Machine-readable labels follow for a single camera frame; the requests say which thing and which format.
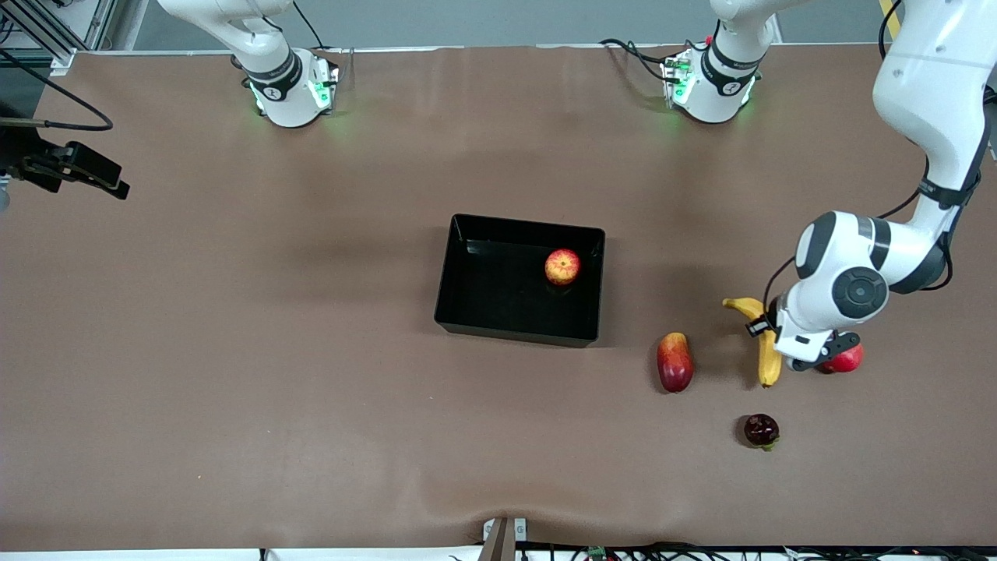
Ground yellow banana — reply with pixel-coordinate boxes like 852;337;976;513
722;297;783;388

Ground red yellow apple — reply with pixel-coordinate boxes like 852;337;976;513
544;249;582;287

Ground black plastic box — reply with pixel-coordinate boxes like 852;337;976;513
434;213;607;348

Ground red yellow mango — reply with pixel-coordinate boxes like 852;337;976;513
657;332;695;393

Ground dark purple mangosteen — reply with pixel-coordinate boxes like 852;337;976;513
743;414;781;452

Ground brown table mat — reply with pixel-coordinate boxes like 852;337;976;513
0;43;997;551

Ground grey aluminium frame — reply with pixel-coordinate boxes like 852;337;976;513
0;0;118;75

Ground black right base cable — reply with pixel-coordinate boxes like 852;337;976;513
292;0;328;51

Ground black base cable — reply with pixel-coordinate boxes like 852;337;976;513
598;37;672;83
292;0;328;51

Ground black left base cable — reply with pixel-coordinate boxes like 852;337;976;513
598;37;672;83

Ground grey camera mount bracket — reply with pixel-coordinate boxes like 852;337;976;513
481;517;528;561

